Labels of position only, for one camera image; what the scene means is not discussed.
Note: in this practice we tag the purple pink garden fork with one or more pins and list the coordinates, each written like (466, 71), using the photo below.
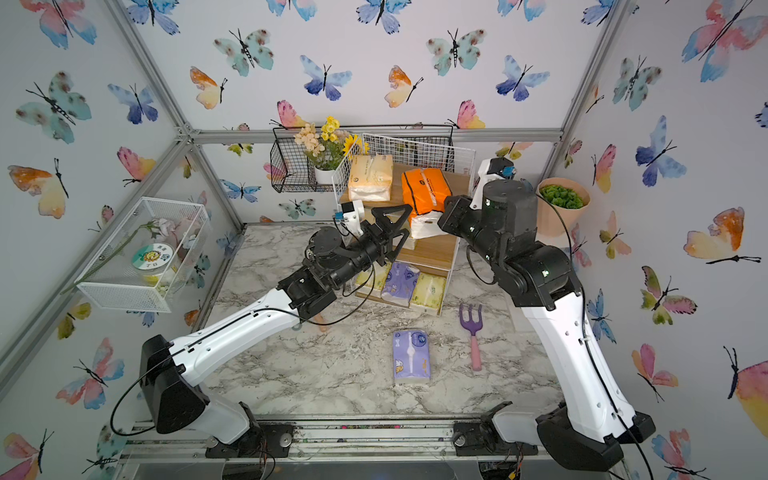
(471, 319)

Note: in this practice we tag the purple tissue pack shelf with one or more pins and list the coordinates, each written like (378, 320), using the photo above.
(411, 356)

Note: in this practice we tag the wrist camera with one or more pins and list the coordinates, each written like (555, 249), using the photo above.
(498, 168)
(349, 218)

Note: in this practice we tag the purple tissue pack bottom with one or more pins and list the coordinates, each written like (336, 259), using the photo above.
(400, 284)

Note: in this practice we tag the beige tissue pack top shelf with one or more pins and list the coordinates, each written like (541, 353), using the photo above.
(370, 178)

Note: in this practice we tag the round green lidded jar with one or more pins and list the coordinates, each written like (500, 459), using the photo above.
(152, 262)

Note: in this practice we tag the artificial pink rose stem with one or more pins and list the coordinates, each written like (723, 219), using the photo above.
(182, 225)

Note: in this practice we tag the yellow tissue pack bottom right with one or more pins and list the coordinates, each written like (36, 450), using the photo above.
(428, 293)

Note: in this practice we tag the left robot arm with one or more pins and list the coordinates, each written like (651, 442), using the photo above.
(173, 371)

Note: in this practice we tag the black wire wall basket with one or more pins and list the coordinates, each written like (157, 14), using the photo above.
(290, 170)

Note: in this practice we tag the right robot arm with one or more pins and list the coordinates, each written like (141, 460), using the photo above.
(590, 428)

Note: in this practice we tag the white pot with flowers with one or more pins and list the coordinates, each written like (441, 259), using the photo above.
(327, 147)

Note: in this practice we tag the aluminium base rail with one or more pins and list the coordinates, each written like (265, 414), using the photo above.
(441, 447)

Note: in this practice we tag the orange tissue pack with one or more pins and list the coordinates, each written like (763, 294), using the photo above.
(425, 190)

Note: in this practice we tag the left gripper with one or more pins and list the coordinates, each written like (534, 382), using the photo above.
(375, 244)

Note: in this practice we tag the white wire wall basket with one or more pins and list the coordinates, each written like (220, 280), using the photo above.
(147, 298)

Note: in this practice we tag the yellow tissue pack bottom left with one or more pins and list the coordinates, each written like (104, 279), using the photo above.
(372, 281)

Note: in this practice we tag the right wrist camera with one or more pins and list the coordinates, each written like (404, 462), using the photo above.
(498, 168)

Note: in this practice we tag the yellow tissue pack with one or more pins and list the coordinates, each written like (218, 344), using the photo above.
(372, 281)
(428, 293)

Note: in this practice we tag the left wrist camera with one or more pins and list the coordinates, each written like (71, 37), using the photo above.
(349, 218)

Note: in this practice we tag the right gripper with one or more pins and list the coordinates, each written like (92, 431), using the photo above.
(457, 221)

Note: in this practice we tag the pink pot green plant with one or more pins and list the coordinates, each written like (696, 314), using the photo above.
(561, 202)

